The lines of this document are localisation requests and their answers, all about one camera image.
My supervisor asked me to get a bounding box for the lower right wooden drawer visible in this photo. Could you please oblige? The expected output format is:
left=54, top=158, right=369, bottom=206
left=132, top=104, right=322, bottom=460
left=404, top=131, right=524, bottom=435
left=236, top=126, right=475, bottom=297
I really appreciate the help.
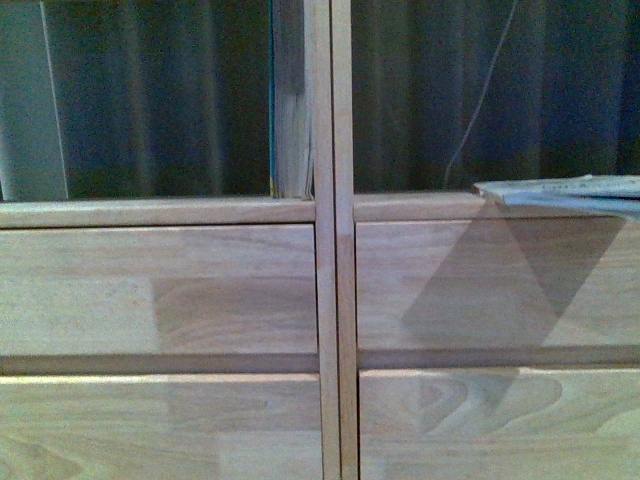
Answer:
left=359, top=368, right=639, bottom=479

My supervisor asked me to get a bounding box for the green cover standing book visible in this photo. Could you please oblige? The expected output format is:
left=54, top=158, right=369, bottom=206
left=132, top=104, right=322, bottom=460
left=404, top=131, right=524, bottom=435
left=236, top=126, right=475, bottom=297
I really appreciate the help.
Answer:
left=269, top=1, right=309, bottom=199

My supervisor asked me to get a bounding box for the thin white hanging cord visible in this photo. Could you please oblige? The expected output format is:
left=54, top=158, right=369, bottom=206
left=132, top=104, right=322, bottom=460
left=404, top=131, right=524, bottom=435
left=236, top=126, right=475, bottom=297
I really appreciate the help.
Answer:
left=443, top=0, right=518, bottom=190

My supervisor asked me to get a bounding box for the upper left wooden drawer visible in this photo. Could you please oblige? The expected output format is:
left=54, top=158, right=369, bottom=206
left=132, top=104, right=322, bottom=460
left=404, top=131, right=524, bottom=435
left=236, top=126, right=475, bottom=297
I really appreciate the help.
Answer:
left=1, top=225, right=317, bottom=356

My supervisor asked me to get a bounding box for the upper right wooden drawer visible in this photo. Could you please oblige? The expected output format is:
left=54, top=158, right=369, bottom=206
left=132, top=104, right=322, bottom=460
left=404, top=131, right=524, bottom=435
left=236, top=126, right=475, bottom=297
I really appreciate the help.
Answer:
left=356, top=217, right=639, bottom=351

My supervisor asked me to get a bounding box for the wooden drawer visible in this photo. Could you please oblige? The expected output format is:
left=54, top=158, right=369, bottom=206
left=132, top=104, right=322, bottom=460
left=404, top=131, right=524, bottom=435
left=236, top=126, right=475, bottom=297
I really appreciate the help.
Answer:
left=356, top=217, right=639, bottom=351
left=359, top=368, right=639, bottom=479
left=1, top=225, right=317, bottom=356
left=1, top=374, right=325, bottom=479

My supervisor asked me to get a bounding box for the right wooden shelf unit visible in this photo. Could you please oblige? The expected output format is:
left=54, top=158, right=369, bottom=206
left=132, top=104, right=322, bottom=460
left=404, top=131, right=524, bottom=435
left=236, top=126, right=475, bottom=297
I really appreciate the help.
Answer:
left=330, top=1, right=639, bottom=479

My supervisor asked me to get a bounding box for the left wooden shelf unit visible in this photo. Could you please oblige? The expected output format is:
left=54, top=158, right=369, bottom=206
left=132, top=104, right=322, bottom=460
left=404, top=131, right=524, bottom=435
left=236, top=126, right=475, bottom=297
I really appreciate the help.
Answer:
left=1, top=1, right=341, bottom=479

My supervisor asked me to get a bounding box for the lower left wooden drawer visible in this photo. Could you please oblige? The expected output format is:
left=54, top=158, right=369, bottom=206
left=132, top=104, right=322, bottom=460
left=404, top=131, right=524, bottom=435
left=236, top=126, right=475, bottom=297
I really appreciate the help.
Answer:
left=1, top=374, right=325, bottom=479

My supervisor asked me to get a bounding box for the wooden shelf unit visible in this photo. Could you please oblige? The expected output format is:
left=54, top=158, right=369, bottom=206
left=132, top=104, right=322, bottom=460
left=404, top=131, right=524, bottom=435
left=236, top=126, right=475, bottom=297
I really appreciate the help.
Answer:
left=330, top=1, right=639, bottom=479
left=1, top=1, right=341, bottom=479

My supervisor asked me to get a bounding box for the dark blue curtain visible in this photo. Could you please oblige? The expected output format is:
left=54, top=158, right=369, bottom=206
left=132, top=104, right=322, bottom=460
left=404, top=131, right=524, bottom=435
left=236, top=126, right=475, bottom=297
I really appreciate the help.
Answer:
left=1, top=1, right=639, bottom=202

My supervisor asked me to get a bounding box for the white red spine book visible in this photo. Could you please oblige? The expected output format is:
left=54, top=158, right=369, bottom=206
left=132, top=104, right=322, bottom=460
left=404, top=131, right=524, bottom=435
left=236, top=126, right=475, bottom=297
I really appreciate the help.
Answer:
left=473, top=174, right=639, bottom=221

